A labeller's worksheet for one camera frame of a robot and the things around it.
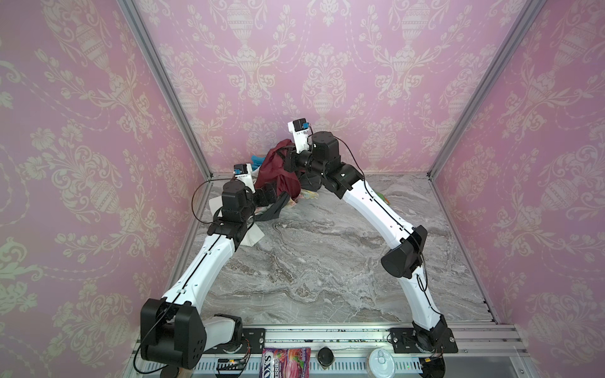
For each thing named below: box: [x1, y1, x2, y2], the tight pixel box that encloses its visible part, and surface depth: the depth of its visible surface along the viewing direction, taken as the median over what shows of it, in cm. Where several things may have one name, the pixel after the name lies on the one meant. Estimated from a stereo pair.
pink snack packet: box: [259, 347, 312, 378], surface depth 70 cm
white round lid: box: [368, 348, 396, 378], surface depth 68 cm
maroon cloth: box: [255, 138, 302, 201], surface depth 81 cm
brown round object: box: [159, 365, 194, 378], surface depth 63 cm
